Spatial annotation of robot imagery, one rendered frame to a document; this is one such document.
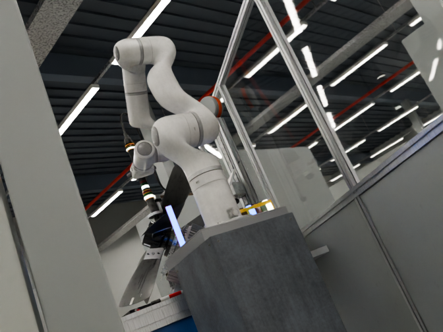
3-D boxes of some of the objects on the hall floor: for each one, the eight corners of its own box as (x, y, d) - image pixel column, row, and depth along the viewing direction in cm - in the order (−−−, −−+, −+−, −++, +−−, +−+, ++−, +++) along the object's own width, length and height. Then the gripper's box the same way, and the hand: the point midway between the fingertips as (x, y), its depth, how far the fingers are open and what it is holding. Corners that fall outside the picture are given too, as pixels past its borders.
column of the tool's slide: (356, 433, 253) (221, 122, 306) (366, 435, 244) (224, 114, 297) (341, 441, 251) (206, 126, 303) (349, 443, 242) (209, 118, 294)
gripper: (158, 149, 224) (155, 165, 241) (121, 160, 219) (120, 174, 236) (163, 165, 222) (160, 178, 238) (126, 176, 217) (126, 190, 233)
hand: (141, 175), depth 235 cm, fingers closed on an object, 4 cm apart
